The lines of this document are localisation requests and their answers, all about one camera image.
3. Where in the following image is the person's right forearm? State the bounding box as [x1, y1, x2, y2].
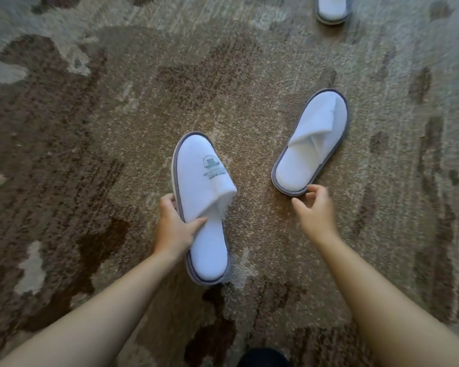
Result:
[314, 230, 459, 367]

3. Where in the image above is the white slipper with printed emblem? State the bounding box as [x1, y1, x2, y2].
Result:
[171, 131, 238, 286]

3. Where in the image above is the person's left hand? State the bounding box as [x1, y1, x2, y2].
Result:
[152, 193, 209, 261]

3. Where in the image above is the person's right hand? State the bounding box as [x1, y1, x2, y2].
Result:
[291, 184, 343, 246]

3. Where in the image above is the person's dark clothing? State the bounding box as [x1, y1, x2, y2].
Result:
[237, 347, 292, 367]

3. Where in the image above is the white slipper with folded upper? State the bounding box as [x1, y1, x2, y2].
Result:
[271, 88, 350, 197]

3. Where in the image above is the white slipper with grey trim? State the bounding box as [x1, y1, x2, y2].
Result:
[315, 0, 352, 26]

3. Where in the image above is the person's left forearm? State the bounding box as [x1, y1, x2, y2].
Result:
[0, 249, 186, 367]

